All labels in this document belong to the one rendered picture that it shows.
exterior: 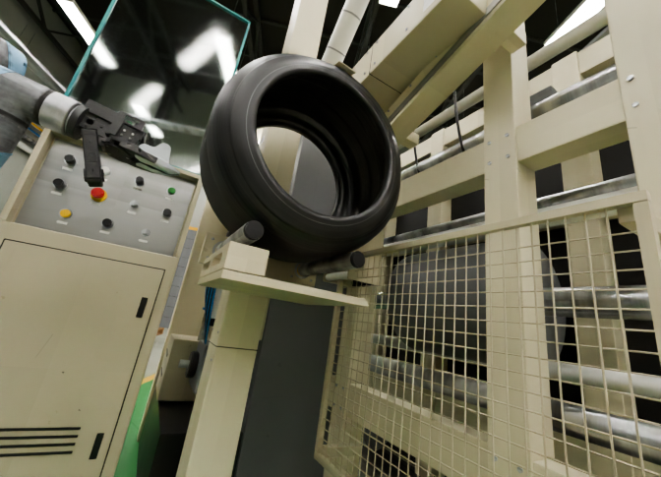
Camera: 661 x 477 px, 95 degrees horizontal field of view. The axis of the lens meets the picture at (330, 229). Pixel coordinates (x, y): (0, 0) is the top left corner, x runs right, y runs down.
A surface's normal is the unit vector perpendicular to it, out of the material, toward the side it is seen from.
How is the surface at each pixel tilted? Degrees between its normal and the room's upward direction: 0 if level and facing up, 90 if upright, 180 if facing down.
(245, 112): 91
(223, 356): 90
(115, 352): 90
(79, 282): 90
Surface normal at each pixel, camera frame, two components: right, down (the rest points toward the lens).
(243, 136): 0.33, -0.18
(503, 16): 0.02, 0.84
